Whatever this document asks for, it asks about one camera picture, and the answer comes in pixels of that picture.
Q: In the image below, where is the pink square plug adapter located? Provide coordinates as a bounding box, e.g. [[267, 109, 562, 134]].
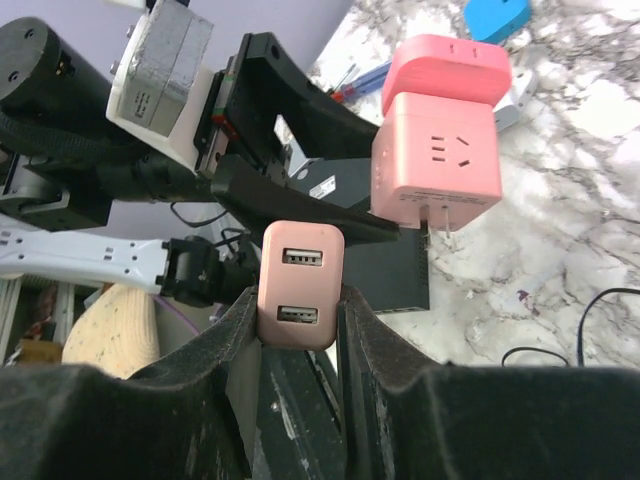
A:
[[381, 34, 512, 113]]

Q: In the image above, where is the beige pink USB charger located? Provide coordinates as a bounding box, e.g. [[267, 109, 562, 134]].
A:
[[256, 220, 345, 351]]

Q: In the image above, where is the white plug adapter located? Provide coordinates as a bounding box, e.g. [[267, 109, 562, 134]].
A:
[[493, 68, 538, 132]]

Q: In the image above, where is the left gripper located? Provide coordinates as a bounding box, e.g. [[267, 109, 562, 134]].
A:
[[1, 17, 237, 230]]

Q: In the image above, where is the thin black cable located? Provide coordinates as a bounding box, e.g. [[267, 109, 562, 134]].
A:
[[502, 287, 640, 369]]

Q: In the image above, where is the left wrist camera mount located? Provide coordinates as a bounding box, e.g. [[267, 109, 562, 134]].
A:
[[106, 1, 214, 171]]

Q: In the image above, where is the right black flat box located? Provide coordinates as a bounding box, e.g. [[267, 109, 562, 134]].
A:
[[343, 229, 430, 313]]

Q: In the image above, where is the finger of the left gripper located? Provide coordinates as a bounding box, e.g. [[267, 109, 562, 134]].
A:
[[210, 154, 400, 245], [234, 32, 378, 160]]

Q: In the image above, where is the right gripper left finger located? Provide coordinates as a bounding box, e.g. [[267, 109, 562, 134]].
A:
[[1, 287, 261, 479]]

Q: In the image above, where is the cream knitted object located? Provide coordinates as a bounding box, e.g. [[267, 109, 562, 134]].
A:
[[62, 285, 160, 379]]

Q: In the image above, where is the left black flat box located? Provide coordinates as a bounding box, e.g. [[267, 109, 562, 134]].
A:
[[292, 158, 371, 213]]

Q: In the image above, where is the blue plug adapter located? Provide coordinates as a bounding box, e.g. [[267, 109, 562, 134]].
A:
[[463, 0, 532, 44]]

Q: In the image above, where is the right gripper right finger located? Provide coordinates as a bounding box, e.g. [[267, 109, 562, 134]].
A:
[[337, 287, 639, 479]]

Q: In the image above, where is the black flat box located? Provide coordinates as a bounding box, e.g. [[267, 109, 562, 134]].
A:
[[343, 229, 430, 313], [292, 158, 371, 213]]

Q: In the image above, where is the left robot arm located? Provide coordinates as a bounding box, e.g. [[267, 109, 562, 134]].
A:
[[1, 1, 399, 307]]

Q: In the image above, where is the pink cube socket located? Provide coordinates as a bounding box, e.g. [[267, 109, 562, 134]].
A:
[[371, 93, 502, 231]]

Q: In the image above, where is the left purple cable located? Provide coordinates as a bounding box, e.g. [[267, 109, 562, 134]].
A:
[[154, 294, 221, 344]]

